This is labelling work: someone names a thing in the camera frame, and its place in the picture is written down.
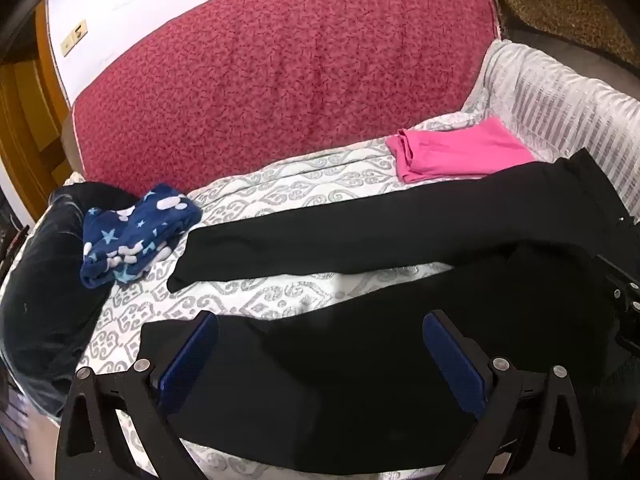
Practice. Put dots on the dark velvet cushion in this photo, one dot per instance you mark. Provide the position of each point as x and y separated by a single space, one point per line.
45 285

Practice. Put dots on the wooden door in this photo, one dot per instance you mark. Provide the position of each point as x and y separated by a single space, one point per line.
30 110

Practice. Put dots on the wall light switch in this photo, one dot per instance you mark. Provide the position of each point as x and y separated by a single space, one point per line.
74 37

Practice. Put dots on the white grey patterned bedsheet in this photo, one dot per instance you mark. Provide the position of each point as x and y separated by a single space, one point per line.
280 305

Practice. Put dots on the leopard print cloth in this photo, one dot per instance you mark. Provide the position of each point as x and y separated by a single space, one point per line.
550 5

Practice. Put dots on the white striped blanket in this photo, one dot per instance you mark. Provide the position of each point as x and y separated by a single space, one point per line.
550 105

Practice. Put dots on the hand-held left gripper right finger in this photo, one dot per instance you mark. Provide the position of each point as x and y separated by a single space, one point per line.
452 360

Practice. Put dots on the blue star-printed cloth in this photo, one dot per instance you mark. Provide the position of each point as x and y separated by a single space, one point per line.
135 232

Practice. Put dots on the pink folded cloth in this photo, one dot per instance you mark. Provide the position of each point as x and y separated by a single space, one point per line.
450 152

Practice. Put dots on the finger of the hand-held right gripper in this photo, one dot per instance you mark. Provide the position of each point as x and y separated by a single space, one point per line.
625 290

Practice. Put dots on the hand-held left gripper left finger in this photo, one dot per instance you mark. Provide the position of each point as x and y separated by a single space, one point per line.
187 360

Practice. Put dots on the red patterned headboard cushion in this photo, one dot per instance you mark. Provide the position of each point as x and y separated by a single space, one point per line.
280 70

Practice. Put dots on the black pants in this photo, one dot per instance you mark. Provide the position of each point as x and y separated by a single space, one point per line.
350 370

